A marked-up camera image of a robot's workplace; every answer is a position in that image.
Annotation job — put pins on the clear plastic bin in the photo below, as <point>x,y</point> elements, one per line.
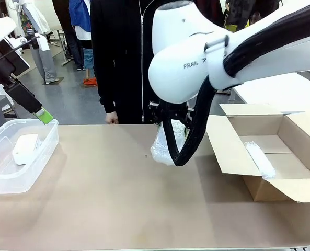
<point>26,180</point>

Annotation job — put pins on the person's right forearm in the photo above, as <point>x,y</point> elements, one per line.
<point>103,89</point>

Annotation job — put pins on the person's right hand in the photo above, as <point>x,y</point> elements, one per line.
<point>111,119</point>

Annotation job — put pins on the unwrapped white clock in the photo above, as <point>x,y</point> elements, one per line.
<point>25,149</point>

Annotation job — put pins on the tall bubble-wrapped clock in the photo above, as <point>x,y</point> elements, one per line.
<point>259,159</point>

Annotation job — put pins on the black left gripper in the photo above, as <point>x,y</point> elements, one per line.
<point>0,68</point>

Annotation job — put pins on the person in black hoodie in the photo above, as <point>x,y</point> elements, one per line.
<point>118,52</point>

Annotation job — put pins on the bystander in dark trousers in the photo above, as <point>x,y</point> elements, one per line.
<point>73,49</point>

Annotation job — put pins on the bystander in blue jacket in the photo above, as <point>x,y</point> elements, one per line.
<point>79,13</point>

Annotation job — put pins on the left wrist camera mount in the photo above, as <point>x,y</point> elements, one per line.
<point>43,43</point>

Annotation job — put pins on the bystander with yellow apron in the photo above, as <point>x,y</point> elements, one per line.
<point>235,13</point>

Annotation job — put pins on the brown cardboard box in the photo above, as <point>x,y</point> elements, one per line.
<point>275,188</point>

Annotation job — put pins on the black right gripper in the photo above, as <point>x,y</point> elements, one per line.
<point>174,109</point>

